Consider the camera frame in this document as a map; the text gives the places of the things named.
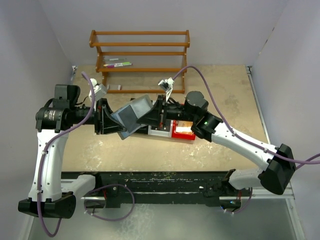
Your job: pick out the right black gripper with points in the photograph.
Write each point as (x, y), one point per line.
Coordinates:
(156, 115)

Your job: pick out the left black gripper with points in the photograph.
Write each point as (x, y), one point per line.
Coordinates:
(104, 122)

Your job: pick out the grey card holder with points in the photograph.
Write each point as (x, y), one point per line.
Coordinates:
(130, 113)

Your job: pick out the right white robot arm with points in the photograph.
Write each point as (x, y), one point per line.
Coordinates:
(272, 172)

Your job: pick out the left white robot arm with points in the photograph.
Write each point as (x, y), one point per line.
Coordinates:
(50, 196)

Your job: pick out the white plastic bin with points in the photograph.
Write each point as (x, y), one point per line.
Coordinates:
(164, 131)

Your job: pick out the red plastic bin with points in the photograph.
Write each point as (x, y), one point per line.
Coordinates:
(176, 135)

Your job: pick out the wooden pieces in red bin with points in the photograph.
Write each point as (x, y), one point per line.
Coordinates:
(183, 127)

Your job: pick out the pink marker pen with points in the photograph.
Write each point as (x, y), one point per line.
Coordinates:
(113, 65)

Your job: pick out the light green marker pen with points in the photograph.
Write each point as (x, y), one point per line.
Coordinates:
(123, 64)

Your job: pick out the wooden slatted rack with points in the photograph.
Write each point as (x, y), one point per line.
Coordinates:
(148, 51)

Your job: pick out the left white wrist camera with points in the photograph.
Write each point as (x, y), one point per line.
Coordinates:
(100, 90)

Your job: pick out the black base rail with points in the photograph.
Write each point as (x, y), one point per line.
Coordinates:
(209, 188)

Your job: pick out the aluminium frame rail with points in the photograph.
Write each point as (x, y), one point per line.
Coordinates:
(258, 193)

